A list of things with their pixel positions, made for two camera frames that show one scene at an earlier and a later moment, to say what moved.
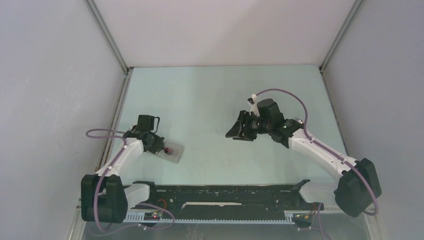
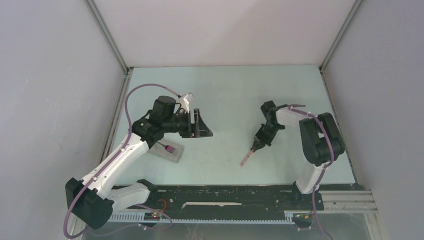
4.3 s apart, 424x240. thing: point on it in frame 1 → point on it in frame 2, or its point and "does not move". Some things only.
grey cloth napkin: [179, 151] does not move
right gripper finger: [234, 131] → [257, 145]
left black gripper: [157, 148] → [200, 130]
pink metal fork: [168, 150] does not move
